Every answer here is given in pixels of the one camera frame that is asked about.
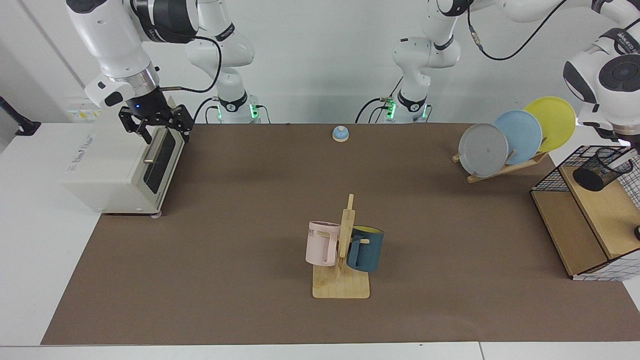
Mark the black mesh pen holder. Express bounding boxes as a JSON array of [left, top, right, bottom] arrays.
[[572, 147, 635, 193]]

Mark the pale toaster oven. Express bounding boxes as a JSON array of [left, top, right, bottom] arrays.
[[60, 95, 190, 219]]

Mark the white socket box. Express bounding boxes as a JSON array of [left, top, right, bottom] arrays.
[[66, 96, 110, 124]]

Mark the yellow plate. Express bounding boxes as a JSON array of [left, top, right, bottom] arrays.
[[523, 96, 577, 154]]

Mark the light blue plate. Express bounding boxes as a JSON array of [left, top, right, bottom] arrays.
[[492, 109, 544, 166]]

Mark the black clamp stand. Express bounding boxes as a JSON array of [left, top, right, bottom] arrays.
[[0, 95, 42, 137]]

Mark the brown table cloth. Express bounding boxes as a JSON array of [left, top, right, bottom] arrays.
[[41, 122, 640, 346]]

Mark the wooden plate rack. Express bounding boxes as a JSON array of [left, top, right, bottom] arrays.
[[452, 137, 550, 185]]

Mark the grey plate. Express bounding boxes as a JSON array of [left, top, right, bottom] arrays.
[[458, 123, 510, 179]]

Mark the pink cup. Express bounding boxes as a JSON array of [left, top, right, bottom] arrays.
[[305, 220, 342, 268]]

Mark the dark teal cup yellow inside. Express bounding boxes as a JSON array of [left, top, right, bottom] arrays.
[[345, 226, 385, 274]]

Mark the wooden cup stand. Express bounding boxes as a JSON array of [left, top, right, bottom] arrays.
[[312, 194, 371, 300]]

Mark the black base power cable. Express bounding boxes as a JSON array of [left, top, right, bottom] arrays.
[[354, 75, 404, 125], [192, 96, 220, 125]]

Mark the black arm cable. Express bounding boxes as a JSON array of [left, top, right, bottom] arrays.
[[158, 34, 224, 95], [465, 0, 571, 62]]

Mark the wire basket with wooden floor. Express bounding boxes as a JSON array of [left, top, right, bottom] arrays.
[[530, 144, 640, 282]]

